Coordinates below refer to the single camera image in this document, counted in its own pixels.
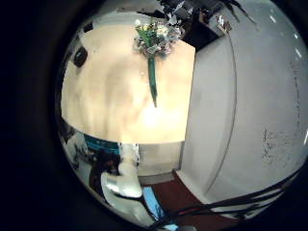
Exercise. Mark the clear glass vase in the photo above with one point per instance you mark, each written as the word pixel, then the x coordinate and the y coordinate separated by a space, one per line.
pixel 80 56

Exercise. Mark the artificial flower bouquet green stem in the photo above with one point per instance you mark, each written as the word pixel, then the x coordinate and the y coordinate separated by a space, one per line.
pixel 151 72

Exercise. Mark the black equipment box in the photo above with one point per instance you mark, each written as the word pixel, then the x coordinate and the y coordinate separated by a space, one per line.
pixel 200 32

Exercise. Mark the blue strip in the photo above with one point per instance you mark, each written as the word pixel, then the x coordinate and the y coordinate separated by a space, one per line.
pixel 100 145

